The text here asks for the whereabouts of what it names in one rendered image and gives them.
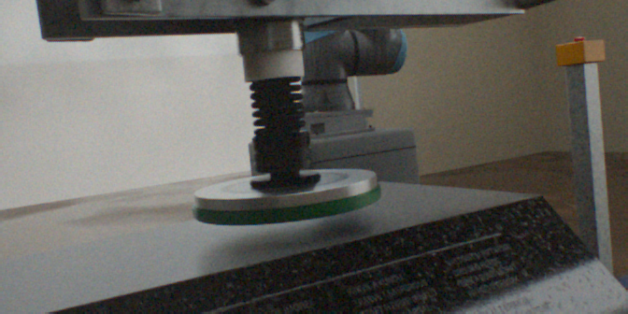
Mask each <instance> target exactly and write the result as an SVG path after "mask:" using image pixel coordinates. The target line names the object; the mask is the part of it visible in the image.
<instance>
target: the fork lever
mask: <svg viewBox="0 0 628 314"><path fill-rule="evenodd" d="M134 1H136V2H139V1H141V0H134ZM36 6H37V12H38V18H39V24H40V32H41V37H42V40H62V39H92V38H120V37H150V36H207V35H234V34H235V29H234V28H233V27H198V26H196V22H195V19H220V18H279V19H293V17H306V18H305V20H304V21H303V26H304V32H324V31H352V30H382V29H410V28H440V27H462V26H466V25H467V24H472V23H477V21H486V20H491V19H496V18H501V17H505V16H509V15H514V14H523V13H524V9H521V8H520V6H519V2H518V0H161V7H162V9H161V12H160V13H158V14H156V15H127V14H106V13H104V12H103V11H102V7H101V0H36Z"/></svg>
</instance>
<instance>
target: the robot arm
mask: <svg viewBox="0 0 628 314"><path fill-rule="evenodd" d="M304 36H305V45H306V48H305V49H304V51H302V59H303V67H304V76H303V77H301V80H300V81H301V86H302V90H301V91H300V93H301V94H302V95H303V98H302V99H301V100H299V101H297V102H302V103H303V104H304V107H303V108H302V109H298V110H302V111H304V113H315V111H319V112H333V111H346V110H354V109H355V102H353V99H352V96H351V93H350V89H349V86H348V77H354V76H373V75H387V74H393V73H396V72H398V71H399V70H400V69H401V68H402V66H403V65H404V63H405V60H406V57H407V37H406V35H405V33H404V31H403V30H401V29H382V30H352V31H324V32H304Z"/></svg>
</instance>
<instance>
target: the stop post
mask: <svg viewBox="0 0 628 314"><path fill-rule="evenodd" d="M556 55H557V65H558V66H563V65H565V74H566V87H567V99H568V110H569V121H570V134H571V146H572V158H573V169H574V181H575V193H576V205H577V217H578V237H579V238H580V239H581V240H582V242H583V243H584V244H585V245H586V246H587V247H588V248H589V249H590V251H591V252H592V253H593V254H594V255H595V256H596V257H597V258H598V260H599V261H600V262H601V263H602V264H603V265H604V266H605V268H606V269H607V270H608V271H609V272H610V273H611V274H612V276H613V277H614V274H613V263H612V250H611V237H610V225H609V213H608V201H607V177H606V165H605V153H604V139H603V127H602V115H601V103H600V91H599V78H598V66H597V63H598V62H603V61H604V60H605V47H604V40H591V41H583V40H580V41H575V42H574V43H568V44H562V45H557V46H556Z"/></svg>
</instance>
